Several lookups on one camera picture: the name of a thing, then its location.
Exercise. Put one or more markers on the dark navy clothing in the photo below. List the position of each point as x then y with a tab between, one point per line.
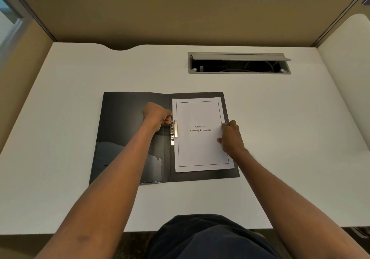
211	238

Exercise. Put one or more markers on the person's left hand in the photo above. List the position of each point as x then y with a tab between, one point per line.
154	114

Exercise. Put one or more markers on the black plastic folder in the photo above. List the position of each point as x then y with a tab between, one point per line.
124	117

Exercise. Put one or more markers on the beige back partition panel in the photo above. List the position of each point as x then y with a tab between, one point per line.
188	13

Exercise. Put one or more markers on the person's left forearm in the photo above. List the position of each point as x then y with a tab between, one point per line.
109	186

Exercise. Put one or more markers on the person's right hand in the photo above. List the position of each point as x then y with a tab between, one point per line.
232	140

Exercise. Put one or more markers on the white side partition panel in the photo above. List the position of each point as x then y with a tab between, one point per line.
347	73

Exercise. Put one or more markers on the person's left fingers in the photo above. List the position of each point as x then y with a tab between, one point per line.
167	117

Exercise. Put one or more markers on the person's right thumb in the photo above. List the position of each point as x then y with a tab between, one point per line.
219	140

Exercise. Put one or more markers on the beige side partition panel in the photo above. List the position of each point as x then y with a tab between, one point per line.
20	79

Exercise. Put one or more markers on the white printed paper stack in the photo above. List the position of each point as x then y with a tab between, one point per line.
199	149

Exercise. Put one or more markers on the metal folder clip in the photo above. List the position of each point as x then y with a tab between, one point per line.
173	133

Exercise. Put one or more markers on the person's right forearm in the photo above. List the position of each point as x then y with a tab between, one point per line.
289	206

